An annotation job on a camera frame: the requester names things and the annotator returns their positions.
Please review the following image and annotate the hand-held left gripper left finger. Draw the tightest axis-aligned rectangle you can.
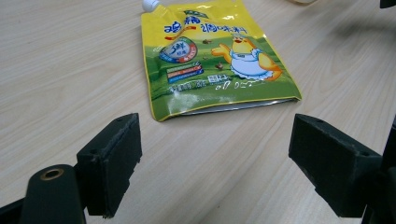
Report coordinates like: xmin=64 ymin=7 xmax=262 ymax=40
xmin=76 ymin=112 xmax=144 ymax=218

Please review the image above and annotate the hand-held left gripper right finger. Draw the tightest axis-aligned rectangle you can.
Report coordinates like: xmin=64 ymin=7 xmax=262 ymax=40
xmin=288 ymin=113 xmax=384 ymax=218

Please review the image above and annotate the yellow green seasoning pouch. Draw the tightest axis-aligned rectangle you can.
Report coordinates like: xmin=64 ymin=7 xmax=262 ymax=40
xmin=140 ymin=0 xmax=303 ymax=122

